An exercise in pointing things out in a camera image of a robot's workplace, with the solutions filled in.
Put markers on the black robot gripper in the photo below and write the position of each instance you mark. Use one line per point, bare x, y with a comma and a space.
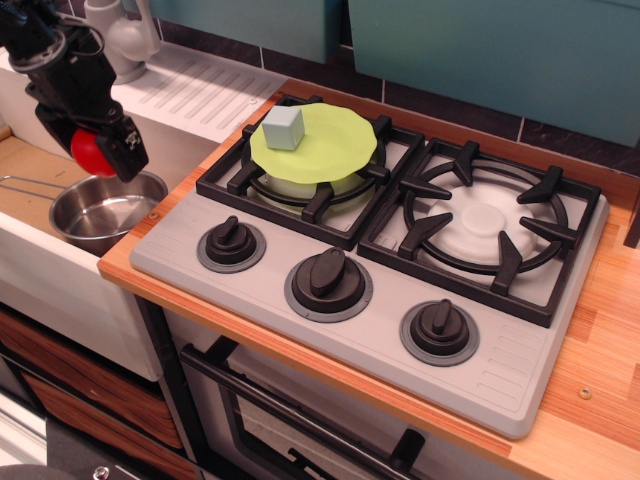
73, 88

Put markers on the red toy tomato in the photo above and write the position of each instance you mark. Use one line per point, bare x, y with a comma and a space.
86, 153

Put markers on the light grey-blue cube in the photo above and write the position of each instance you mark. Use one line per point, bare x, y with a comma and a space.
283, 128

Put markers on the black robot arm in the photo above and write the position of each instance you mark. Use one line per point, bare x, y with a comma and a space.
31, 24

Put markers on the small steel pot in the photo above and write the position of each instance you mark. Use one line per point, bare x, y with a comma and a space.
94, 213

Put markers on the white toy sink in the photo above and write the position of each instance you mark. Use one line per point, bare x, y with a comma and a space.
185, 105

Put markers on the lime green plate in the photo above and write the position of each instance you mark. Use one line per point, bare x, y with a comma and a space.
337, 143

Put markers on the grey toy faucet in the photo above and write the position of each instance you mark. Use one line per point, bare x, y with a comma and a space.
128, 44

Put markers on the black left stove knob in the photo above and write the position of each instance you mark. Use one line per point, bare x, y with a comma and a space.
231, 247

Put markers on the black stove knob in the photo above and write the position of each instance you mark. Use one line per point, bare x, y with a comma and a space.
231, 247
439, 333
329, 287

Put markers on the black left burner grate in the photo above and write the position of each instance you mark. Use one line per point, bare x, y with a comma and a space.
229, 179

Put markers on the black burner grate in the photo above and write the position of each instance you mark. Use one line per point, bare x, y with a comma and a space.
229, 179
562, 210

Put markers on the black middle stove knob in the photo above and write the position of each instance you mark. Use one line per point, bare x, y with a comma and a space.
329, 287

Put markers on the wooden drawer fronts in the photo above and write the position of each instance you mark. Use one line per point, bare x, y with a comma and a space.
118, 409

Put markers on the grey toy stovetop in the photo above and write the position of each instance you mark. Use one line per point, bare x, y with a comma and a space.
499, 387

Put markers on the white right burner cap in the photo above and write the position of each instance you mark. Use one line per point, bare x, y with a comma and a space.
479, 214

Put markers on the black right stove knob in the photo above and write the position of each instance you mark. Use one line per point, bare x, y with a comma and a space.
439, 333

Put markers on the black right burner grate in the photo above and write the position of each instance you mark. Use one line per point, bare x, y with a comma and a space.
562, 210

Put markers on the black oven door handle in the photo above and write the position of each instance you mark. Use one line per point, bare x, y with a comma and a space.
213, 364

